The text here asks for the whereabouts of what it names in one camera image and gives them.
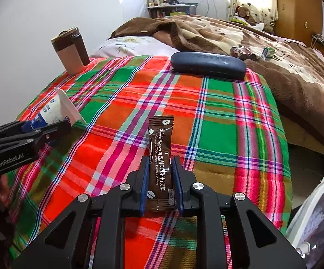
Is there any small green packet on blanket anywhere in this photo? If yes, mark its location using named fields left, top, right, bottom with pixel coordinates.
left=261, top=47, right=275, bottom=60

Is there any white trash bin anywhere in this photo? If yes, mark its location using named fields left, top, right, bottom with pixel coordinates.
left=286, top=178, right=324, bottom=268

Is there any wooden wardrobe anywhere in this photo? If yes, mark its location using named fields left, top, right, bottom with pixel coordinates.
left=274, top=0, right=323, bottom=46

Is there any brown teddy bear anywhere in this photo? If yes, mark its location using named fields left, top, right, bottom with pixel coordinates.
left=236, top=6, right=256, bottom=26

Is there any plaid red green tablecloth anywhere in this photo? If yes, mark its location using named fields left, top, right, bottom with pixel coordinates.
left=8, top=55, right=292, bottom=259

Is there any white floral bed sheet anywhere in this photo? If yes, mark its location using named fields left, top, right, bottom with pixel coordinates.
left=90, top=36, right=178, bottom=58

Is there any brown fleece blanket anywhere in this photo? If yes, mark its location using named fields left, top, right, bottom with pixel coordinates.
left=111, top=15, right=324, bottom=154

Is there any dark blue glasses case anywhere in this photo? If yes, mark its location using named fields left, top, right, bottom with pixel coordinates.
left=171, top=52, right=247, bottom=80

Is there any small dark item on blanket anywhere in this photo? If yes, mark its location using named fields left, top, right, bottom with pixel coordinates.
left=230, top=46, right=258, bottom=61

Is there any beige brown travel mug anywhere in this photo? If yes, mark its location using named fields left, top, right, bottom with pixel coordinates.
left=51, top=27, right=90, bottom=75

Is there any brown coffee sachet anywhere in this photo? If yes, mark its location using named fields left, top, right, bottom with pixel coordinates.
left=146, top=115, right=175, bottom=212

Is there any cluttered desk shelf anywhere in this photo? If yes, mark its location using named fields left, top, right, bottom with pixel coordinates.
left=147, top=0, right=198, bottom=19

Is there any blue white milk carton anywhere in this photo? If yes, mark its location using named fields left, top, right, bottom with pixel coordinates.
left=22, top=87, right=87, bottom=132

